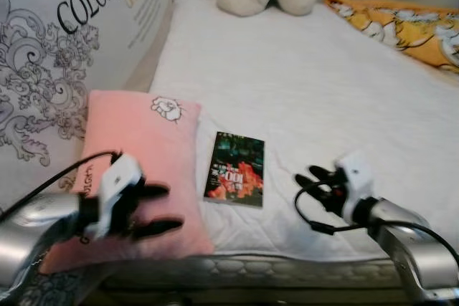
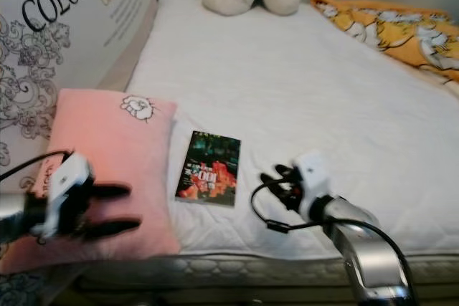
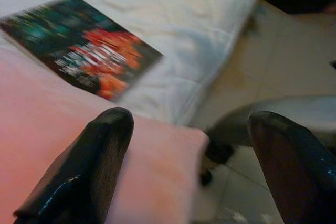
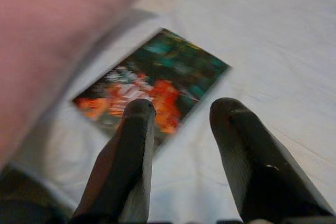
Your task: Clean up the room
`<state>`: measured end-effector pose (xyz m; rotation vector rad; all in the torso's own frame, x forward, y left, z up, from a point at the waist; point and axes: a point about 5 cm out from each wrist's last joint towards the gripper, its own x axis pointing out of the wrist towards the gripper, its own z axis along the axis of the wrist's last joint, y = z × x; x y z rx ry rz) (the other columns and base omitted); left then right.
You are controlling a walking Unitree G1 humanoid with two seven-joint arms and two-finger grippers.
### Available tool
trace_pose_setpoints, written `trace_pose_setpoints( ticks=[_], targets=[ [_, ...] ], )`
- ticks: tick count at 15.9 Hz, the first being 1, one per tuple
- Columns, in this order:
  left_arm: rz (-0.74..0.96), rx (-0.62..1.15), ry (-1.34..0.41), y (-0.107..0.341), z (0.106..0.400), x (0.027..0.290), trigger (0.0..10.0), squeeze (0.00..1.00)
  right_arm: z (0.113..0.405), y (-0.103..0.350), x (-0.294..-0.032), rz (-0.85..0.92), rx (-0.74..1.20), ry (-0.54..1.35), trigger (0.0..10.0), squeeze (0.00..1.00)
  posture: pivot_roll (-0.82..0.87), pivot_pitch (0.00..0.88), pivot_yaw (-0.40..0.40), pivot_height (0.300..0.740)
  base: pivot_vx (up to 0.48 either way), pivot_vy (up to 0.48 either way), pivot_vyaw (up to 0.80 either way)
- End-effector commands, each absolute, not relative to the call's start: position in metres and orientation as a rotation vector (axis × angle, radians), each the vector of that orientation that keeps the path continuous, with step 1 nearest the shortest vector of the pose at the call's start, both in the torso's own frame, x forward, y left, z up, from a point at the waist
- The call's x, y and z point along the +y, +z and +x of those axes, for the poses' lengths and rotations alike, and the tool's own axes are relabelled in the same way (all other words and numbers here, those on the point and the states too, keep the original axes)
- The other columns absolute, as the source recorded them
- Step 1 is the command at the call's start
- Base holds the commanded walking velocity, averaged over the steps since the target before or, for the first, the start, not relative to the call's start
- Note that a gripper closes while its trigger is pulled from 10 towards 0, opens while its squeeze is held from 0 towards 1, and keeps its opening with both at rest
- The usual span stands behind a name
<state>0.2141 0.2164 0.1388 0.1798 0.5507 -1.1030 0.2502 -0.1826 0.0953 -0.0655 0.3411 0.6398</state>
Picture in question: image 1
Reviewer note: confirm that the yellow cartoon print blanket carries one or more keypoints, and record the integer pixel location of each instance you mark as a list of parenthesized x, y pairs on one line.
[(401, 30)]

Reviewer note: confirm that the pink pillow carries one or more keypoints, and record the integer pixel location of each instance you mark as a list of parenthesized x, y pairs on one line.
[(143, 141)]

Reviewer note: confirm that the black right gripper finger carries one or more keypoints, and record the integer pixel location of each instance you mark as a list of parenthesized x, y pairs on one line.
[(324, 171), (310, 183)]

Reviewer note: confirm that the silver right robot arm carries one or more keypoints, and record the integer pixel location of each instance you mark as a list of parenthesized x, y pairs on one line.
[(416, 241)]

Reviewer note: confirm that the dark book with red flowers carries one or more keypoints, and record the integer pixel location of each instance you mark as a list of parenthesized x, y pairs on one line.
[(233, 170)]

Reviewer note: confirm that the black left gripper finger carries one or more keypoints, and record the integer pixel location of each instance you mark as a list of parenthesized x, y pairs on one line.
[(154, 192), (159, 228)]

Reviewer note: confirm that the white quilted mattress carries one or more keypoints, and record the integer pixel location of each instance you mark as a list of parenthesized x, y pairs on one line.
[(323, 91)]

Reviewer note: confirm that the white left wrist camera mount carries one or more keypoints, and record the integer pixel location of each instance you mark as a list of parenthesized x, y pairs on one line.
[(118, 177)]

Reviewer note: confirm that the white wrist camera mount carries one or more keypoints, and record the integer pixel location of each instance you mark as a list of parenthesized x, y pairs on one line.
[(118, 177), (356, 173)]

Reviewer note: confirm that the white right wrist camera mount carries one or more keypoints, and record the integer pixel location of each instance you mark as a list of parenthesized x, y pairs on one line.
[(356, 173)]

